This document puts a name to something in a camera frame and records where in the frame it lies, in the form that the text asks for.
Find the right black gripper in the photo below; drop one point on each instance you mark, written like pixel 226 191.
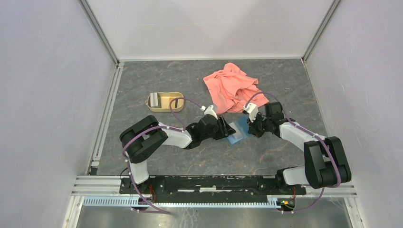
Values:
pixel 252 129

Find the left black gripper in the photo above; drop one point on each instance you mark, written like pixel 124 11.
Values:
pixel 225 129

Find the blue card holder wallet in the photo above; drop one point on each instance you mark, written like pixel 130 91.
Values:
pixel 241 128

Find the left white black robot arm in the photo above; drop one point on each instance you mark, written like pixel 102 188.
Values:
pixel 143 138

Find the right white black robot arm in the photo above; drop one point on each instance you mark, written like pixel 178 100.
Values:
pixel 325 162

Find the grey card stack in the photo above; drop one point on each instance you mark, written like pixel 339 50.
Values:
pixel 154 100

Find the pink crumpled cloth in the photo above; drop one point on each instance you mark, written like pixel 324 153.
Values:
pixel 230 89

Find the beige oval tray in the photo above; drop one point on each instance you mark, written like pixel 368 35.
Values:
pixel 167 102

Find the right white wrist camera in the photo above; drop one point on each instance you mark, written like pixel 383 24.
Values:
pixel 251 110

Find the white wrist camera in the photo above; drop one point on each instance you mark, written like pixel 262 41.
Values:
pixel 251 110
pixel 209 110

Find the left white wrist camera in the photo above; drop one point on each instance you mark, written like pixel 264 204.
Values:
pixel 209 110

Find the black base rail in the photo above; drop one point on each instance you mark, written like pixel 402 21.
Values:
pixel 211 188

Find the white slotted cable duct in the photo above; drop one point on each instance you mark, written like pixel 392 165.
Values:
pixel 137 202

